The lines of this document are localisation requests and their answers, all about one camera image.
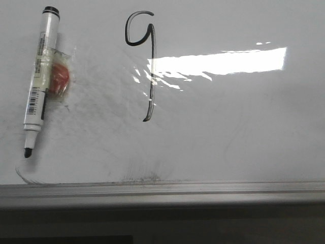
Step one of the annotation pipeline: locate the red round magnet with tape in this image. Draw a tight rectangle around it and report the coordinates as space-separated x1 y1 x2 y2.
46 48 71 102

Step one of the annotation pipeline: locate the white black whiteboard marker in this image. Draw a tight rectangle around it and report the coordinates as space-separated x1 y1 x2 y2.
23 6 60 158

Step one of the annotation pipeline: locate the white whiteboard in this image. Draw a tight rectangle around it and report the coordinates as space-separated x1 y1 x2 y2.
1 1 324 210

